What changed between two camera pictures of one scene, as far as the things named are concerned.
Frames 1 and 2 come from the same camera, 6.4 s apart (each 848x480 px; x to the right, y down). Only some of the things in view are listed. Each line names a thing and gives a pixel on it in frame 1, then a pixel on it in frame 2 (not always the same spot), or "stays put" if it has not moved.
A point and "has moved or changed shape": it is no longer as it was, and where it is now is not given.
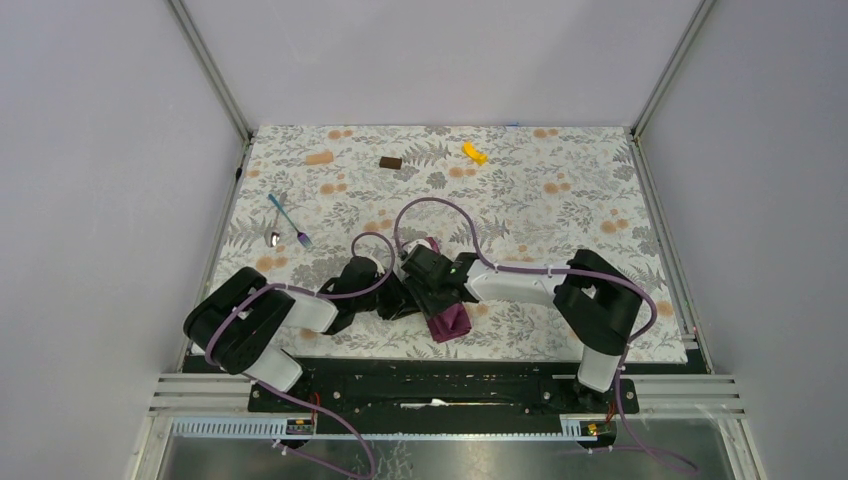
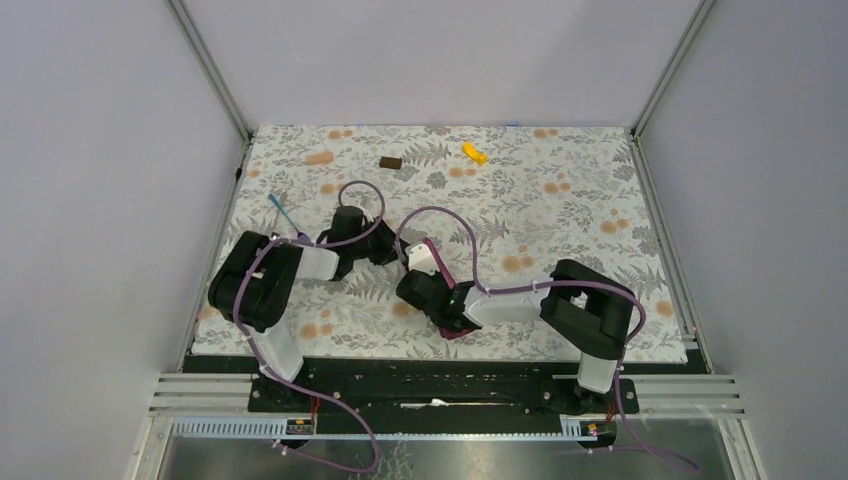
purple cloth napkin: x=452 y=324 has moved or changed shape
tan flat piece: x=320 y=158 stays put
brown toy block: x=389 y=162 stays put
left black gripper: x=401 y=302 -> x=389 y=244
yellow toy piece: x=473 y=154 stays put
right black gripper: x=429 y=306 -> x=438 y=277
